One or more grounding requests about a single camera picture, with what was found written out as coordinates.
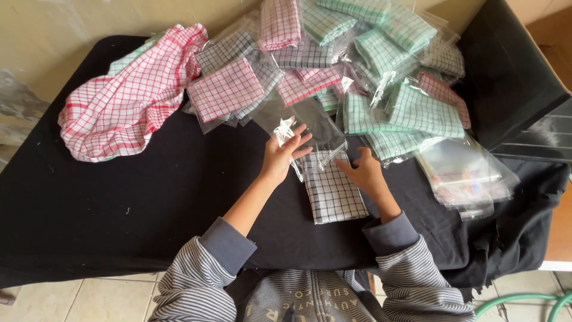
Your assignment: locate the person's left hand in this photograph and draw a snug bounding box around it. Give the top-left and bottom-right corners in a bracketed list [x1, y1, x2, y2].
[259, 124, 314, 187]

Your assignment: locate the person's right hand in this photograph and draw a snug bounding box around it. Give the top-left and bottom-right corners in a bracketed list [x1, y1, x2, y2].
[335, 146, 395, 205]

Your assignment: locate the clear adhesive strip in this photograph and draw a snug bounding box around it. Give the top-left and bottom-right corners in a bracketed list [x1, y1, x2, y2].
[273, 116, 297, 147]

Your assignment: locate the clear plastic bag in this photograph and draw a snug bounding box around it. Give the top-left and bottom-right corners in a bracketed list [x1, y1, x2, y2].
[252, 96, 349, 183]

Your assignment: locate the black checked cloth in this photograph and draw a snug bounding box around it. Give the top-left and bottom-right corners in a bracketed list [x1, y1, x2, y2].
[297, 150, 371, 225]

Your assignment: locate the pile of bagged checked cloths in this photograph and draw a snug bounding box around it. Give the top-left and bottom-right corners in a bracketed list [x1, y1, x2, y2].
[181, 0, 472, 169]

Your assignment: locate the grey striped hoodie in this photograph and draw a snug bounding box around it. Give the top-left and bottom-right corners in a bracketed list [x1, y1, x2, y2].
[149, 210, 477, 322]

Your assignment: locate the stack of empty clear bags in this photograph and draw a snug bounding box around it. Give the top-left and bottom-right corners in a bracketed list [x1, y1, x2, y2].
[415, 133, 522, 222]

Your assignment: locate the black tablecloth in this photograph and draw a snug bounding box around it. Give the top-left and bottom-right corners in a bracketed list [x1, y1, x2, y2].
[0, 35, 572, 303]

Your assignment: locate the loose red checked cloth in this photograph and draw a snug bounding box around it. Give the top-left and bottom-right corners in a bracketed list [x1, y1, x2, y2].
[58, 23, 209, 163]

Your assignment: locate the loose green checked cloth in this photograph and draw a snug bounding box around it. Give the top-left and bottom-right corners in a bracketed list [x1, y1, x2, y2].
[107, 32, 166, 77]

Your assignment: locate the cardboard box with black liner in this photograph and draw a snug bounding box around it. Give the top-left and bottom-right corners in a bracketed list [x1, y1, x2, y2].
[451, 0, 572, 152]

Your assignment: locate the orange wooden board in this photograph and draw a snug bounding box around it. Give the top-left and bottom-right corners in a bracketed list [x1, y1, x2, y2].
[538, 181, 572, 272]

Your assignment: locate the green hose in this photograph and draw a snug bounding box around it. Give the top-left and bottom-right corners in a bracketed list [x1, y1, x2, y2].
[474, 292, 572, 322]

